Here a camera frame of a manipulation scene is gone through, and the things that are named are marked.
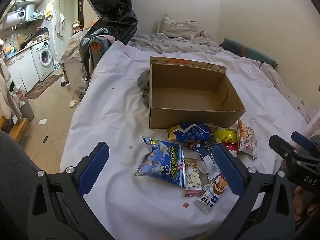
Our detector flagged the dark crumpled cloth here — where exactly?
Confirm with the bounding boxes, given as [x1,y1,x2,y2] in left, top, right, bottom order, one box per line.
[137,70,151,109]

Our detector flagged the blue star-print snack bag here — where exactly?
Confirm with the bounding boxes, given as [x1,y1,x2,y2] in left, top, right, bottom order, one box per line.
[135,135,185,188]

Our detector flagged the black plastic bag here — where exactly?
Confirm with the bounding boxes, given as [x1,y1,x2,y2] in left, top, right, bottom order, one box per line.
[80,0,138,80]

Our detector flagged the striped pillow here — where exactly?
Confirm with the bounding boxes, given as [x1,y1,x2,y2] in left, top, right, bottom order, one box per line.
[157,13,200,40]

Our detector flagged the yellow wooden stool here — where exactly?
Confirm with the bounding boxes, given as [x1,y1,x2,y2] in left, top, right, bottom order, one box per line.
[0,116,28,143]

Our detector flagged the brown cardboard box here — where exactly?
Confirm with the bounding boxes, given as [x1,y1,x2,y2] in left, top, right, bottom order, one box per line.
[149,56,246,130]

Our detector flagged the pale hanging clothes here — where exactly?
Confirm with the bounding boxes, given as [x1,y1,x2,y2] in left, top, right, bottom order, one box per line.
[0,59,15,119]

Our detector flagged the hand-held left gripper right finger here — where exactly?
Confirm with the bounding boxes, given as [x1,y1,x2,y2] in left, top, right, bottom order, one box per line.
[212,143,300,240]

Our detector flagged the white kitchen cabinet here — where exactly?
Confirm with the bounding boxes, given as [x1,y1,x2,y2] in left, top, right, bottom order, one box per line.
[6,47,40,93]

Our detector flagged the brown floor rug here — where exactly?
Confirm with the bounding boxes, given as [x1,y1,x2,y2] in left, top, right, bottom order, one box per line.
[25,74,63,100]

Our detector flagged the white slippers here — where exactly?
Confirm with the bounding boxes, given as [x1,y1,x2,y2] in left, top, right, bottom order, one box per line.
[69,94,80,108]

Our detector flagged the white washing machine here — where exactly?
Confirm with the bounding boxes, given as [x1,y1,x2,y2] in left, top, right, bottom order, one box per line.
[31,39,54,82]

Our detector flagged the grey orange garment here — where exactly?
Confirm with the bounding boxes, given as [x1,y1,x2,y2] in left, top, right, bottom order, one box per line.
[90,36,115,68]

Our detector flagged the white orange snack bag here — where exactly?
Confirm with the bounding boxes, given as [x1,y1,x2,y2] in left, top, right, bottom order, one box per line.
[236,119,258,159]

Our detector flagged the teal rolled mat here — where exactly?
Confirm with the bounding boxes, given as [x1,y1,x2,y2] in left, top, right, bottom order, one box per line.
[220,37,278,68]

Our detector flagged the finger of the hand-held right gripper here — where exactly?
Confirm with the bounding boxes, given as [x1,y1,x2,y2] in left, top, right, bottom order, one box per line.
[269,134,300,164]
[291,131,320,153]

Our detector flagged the dark blue snack bag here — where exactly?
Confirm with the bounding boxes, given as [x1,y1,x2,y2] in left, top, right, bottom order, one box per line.
[167,122,213,144]

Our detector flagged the dark white-ended snack packet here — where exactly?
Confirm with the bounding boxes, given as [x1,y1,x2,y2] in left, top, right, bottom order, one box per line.
[191,141,222,182]

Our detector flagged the red yellow snack packet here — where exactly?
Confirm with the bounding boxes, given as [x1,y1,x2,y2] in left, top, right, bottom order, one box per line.
[221,142,238,158]

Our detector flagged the grey trash bin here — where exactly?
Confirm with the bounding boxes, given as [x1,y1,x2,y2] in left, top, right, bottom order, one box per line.
[19,97,35,123]

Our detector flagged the yellow snack bag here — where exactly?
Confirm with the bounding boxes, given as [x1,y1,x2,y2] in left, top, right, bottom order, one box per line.
[211,124,238,144]

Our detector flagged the white water heater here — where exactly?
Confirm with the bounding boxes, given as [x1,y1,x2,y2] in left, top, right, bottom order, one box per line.
[5,4,35,23]

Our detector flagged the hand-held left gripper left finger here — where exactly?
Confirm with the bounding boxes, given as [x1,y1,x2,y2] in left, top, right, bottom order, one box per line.
[21,141,113,240]

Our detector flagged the person's right hand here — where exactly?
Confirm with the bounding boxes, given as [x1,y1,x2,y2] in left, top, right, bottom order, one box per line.
[294,186,320,228]

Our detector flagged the white hanging towel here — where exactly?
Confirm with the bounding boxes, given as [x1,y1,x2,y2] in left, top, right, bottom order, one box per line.
[55,12,65,38]

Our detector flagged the white stick sachet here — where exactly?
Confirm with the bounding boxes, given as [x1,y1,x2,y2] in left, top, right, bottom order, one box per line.
[193,175,229,215]

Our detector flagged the grey crumpled quilt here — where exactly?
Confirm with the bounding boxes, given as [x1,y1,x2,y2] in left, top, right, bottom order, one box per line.
[127,31,225,54]

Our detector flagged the white bed sheet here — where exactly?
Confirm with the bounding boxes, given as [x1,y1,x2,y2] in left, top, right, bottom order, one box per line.
[60,40,308,240]

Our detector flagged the pink cartoon sachet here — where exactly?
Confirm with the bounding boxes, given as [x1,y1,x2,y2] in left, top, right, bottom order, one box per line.
[184,158,205,197]

